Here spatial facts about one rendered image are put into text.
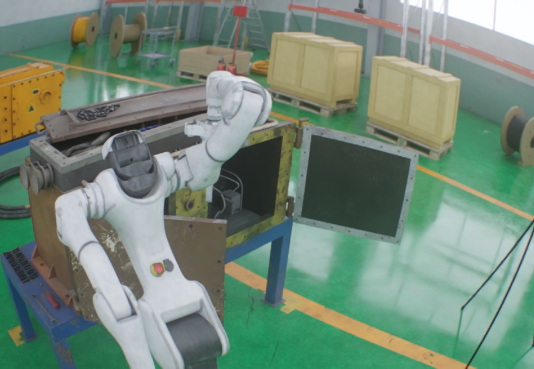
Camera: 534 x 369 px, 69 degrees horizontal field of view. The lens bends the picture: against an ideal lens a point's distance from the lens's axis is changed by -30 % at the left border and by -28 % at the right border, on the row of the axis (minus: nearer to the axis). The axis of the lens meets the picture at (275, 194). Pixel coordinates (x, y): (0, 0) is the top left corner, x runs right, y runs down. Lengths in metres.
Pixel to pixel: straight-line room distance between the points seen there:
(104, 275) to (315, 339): 2.22
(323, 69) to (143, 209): 6.22
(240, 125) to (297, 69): 6.38
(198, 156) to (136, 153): 0.18
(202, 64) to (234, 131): 7.80
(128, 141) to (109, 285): 0.44
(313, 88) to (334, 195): 4.72
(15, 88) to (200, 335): 3.58
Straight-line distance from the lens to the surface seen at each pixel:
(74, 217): 1.20
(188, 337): 1.32
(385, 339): 3.24
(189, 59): 9.27
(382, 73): 6.79
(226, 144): 1.26
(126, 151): 1.31
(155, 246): 1.32
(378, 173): 2.78
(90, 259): 1.11
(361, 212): 2.88
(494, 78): 10.64
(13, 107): 4.56
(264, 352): 3.00
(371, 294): 3.64
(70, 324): 2.22
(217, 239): 1.76
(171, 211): 2.29
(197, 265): 1.82
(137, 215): 1.26
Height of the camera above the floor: 2.05
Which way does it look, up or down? 25 degrees down
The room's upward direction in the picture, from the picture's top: 6 degrees clockwise
